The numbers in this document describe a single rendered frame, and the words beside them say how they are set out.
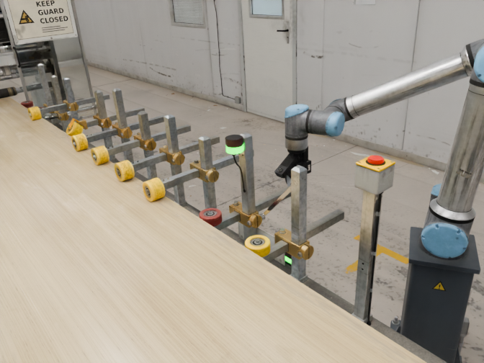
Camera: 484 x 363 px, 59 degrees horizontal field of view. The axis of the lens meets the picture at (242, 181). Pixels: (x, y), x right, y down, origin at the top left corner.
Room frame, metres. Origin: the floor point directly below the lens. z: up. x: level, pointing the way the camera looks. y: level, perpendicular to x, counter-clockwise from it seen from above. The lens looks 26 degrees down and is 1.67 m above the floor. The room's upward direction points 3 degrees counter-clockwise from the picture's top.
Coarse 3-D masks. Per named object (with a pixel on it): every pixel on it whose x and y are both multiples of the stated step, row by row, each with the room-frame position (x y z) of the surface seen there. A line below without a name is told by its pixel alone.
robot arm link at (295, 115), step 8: (296, 104) 1.62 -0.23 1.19; (304, 104) 1.61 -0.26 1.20; (288, 112) 1.57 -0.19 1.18; (296, 112) 1.55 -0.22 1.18; (304, 112) 1.56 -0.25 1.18; (288, 120) 1.57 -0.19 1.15; (296, 120) 1.55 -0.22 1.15; (304, 120) 1.54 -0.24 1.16; (288, 128) 1.57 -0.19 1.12; (296, 128) 1.55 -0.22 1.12; (304, 128) 1.53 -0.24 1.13; (288, 136) 1.57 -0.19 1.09; (296, 136) 1.55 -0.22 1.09; (304, 136) 1.56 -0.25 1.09
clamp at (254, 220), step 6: (240, 204) 1.44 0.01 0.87; (234, 210) 1.41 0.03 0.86; (240, 210) 1.39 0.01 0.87; (240, 216) 1.38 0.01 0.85; (246, 216) 1.35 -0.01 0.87; (252, 216) 1.35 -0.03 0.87; (258, 216) 1.35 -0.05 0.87; (240, 222) 1.39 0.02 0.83; (246, 222) 1.36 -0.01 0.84; (252, 222) 1.33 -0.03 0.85; (258, 222) 1.35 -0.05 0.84
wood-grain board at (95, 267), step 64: (0, 128) 2.50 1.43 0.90; (0, 192) 1.61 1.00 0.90; (64, 192) 1.57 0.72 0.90; (128, 192) 1.54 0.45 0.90; (0, 256) 1.14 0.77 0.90; (64, 256) 1.12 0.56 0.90; (128, 256) 1.10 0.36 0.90; (192, 256) 1.08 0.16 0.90; (256, 256) 1.06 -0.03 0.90; (0, 320) 0.85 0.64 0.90; (64, 320) 0.84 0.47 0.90; (128, 320) 0.82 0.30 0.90; (192, 320) 0.81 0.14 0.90; (256, 320) 0.80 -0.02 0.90; (320, 320) 0.79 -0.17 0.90
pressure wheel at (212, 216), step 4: (208, 208) 1.36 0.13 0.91; (212, 208) 1.36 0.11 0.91; (216, 208) 1.36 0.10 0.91; (200, 212) 1.33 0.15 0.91; (204, 212) 1.33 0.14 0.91; (208, 212) 1.32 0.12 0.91; (212, 212) 1.33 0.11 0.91; (216, 212) 1.33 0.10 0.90; (220, 212) 1.32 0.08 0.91; (200, 216) 1.31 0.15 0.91; (204, 216) 1.30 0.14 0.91; (208, 216) 1.31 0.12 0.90; (212, 216) 1.30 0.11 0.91; (216, 216) 1.30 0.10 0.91; (220, 216) 1.31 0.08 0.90; (204, 220) 1.29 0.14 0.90; (208, 220) 1.28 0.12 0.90; (212, 220) 1.29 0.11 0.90; (216, 220) 1.29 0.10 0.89; (220, 220) 1.31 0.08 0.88; (212, 224) 1.29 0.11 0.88; (216, 224) 1.29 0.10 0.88
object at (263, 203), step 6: (276, 192) 1.54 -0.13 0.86; (282, 192) 1.54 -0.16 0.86; (264, 198) 1.50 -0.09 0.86; (270, 198) 1.49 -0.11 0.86; (276, 198) 1.50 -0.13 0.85; (258, 204) 1.45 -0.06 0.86; (264, 204) 1.46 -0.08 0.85; (270, 204) 1.48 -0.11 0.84; (258, 210) 1.44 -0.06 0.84; (228, 216) 1.37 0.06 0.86; (234, 216) 1.37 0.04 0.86; (222, 222) 1.34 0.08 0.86; (228, 222) 1.35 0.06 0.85; (234, 222) 1.37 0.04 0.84; (216, 228) 1.32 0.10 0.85; (222, 228) 1.33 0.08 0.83
